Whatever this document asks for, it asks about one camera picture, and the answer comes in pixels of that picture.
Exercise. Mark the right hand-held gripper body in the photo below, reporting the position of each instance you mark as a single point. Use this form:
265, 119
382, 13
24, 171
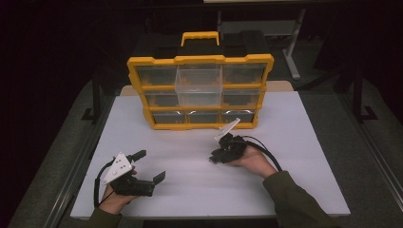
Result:
231, 147

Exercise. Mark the yellow organizer case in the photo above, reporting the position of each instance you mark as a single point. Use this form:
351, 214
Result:
196, 59

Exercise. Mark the person's right hand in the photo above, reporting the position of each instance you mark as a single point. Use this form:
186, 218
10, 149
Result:
256, 161

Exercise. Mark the clear plastic drawer bin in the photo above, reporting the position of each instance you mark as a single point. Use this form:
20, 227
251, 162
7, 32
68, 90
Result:
199, 85

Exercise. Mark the set of clear drawers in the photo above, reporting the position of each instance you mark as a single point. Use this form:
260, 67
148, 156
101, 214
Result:
158, 75

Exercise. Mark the black metal stand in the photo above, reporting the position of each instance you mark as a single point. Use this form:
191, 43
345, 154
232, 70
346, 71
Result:
358, 98
96, 101

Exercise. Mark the grey metal rail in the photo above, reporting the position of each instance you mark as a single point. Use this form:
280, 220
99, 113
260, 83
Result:
377, 158
71, 183

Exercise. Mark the grey metal desk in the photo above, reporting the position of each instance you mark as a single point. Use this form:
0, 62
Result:
253, 28

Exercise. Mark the person's left hand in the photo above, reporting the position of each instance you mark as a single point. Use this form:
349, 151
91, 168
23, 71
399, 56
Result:
114, 202

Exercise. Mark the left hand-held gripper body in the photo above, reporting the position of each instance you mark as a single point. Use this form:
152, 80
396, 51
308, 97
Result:
119, 167

